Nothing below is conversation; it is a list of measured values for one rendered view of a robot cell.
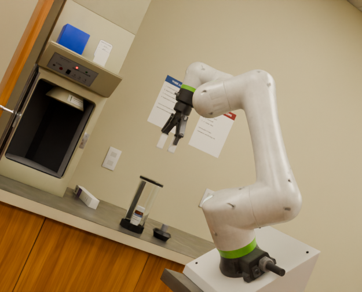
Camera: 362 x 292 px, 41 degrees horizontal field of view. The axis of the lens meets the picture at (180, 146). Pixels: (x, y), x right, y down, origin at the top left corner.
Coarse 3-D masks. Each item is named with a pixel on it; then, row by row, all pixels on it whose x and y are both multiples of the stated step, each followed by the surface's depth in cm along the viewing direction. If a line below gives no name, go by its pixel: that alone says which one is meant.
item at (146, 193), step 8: (144, 176) 209; (144, 184) 203; (152, 184) 203; (160, 184) 204; (136, 192) 205; (144, 192) 203; (152, 192) 203; (136, 200) 203; (144, 200) 202; (152, 200) 204; (128, 208) 205; (136, 208) 202; (144, 208) 203; (128, 216) 203; (136, 216) 202; (144, 216) 204; (136, 224) 202
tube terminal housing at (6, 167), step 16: (64, 16) 200; (80, 16) 203; (96, 16) 205; (96, 32) 206; (112, 32) 209; (128, 32) 211; (112, 48) 210; (128, 48) 212; (112, 64) 211; (48, 80) 201; (64, 80) 204; (96, 96) 210; (96, 112) 210; (0, 160) 198; (16, 176) 201; (32, 176) 204; (48, 176) 206; (64, 176) 209; (64, 192) 210
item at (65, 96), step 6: (54, 90) 209; (60, 90) 208; (66, 90) 208; (54, 96) 207; (60, 96) 207; (66, 96) 207; (72, 96) 208; (78, 96) 211; (66, 102) 206; (72, 102) 208; (78, 102) 210; (78, 108) 210
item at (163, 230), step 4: (164, 224) 215; (156, 228) 215; (160, 228) 216; (164, 228) 215; (156, 232) 212; (160, 232) 212; (164, 232) 213; (168, 232) 218; (156, 236) 213; (160, 236) 212; (164, 236) 213; (168, 236) 213; (164, 240) 214
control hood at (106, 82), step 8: (48, 48) 191; (56, 48) 190; (64, 48) 191; (48, 56) 193; (64, 56) 193; (72, 56) 193; (80, 56) 194; (40, 64) 196; (88, 64) 196; (96, 64) 196; (56, 72) 200; (104, 72) 199; (112, 72) 199; (72, 80) 202; (96, 80) 202; (104, 80) 202; (112, 80) 202; (120, 80) 202; (88, 88) 206; (96, 88) 205; (104, 88) 205; (112, 88) 205; (104, 96) 210
